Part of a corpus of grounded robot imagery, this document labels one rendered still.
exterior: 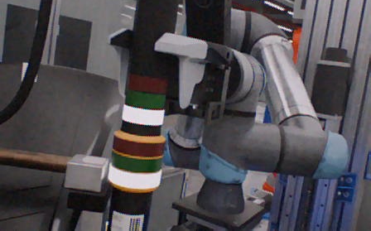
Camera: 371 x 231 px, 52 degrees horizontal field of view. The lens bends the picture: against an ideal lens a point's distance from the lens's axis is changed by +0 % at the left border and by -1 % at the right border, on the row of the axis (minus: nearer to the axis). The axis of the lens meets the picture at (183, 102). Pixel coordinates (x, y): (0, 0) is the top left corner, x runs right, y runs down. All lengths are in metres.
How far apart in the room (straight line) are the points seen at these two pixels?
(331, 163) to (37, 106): 0.41
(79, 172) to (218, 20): 0.21
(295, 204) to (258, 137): 0.67
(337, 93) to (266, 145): 0.61
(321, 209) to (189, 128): 0.44
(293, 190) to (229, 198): 0.19
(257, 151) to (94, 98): 0.25
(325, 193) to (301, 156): 0.60
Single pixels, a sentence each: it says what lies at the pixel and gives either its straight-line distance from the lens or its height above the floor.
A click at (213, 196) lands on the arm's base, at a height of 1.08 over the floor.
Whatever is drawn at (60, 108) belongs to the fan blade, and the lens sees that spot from 0.44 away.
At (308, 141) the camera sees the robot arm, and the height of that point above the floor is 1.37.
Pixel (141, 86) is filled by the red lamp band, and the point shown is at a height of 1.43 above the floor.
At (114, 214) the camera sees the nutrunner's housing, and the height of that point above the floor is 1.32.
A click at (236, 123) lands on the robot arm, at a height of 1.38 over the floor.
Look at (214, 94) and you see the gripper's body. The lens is 0.40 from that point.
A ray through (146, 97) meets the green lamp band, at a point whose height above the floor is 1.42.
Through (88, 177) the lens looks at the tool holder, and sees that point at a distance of 0.32.
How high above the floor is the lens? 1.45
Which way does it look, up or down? 5 degrees down
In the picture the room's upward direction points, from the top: 8 degrees clockwise
